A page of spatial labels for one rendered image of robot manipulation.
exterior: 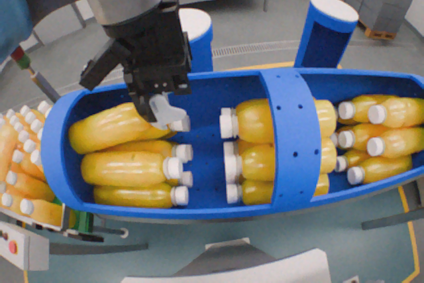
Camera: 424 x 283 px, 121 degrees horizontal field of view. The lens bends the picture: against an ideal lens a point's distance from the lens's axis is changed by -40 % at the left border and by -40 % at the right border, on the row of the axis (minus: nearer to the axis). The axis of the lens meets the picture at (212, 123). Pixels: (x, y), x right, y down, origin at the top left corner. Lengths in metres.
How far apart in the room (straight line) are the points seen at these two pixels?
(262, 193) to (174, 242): 1.19
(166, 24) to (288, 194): 0.27
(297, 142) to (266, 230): 1.24
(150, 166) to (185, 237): 1.17
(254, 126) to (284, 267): 0.22
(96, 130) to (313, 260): 0.42
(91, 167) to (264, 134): 0.32
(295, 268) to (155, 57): 0.34
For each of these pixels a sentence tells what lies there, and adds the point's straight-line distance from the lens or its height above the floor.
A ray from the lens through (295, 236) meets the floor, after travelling 1.53.
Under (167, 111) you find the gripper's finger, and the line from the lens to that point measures 0.30.
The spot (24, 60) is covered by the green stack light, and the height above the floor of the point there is 1.19.
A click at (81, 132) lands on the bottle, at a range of 0.41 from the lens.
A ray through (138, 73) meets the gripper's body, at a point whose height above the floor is 1.30.
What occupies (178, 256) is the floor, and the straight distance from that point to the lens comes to 1.51.
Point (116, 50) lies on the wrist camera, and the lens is 0.24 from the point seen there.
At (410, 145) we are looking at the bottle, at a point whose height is 1.14.
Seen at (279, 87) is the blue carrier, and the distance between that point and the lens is 0.30.
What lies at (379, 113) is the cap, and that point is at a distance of 0.46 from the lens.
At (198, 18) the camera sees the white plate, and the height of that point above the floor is 1.04.
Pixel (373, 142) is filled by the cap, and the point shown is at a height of 1.12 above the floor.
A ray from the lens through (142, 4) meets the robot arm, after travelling 0.20.
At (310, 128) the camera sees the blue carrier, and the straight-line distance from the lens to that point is 0.28.
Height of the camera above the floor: 1.45
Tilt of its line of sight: 59 degrees down
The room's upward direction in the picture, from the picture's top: 9 degrees counter-clockwise
